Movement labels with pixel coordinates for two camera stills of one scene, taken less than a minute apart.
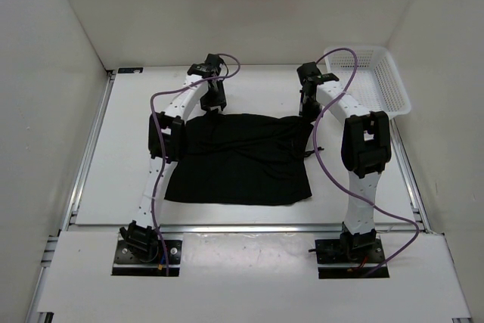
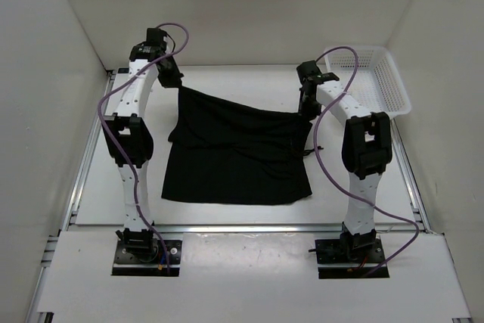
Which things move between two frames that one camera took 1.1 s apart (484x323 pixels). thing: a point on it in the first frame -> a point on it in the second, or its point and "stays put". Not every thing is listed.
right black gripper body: [309, 110] stays put
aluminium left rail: [71, 215] stays put
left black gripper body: [215, 97] -> [169, 75]
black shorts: [243, 159] stays put
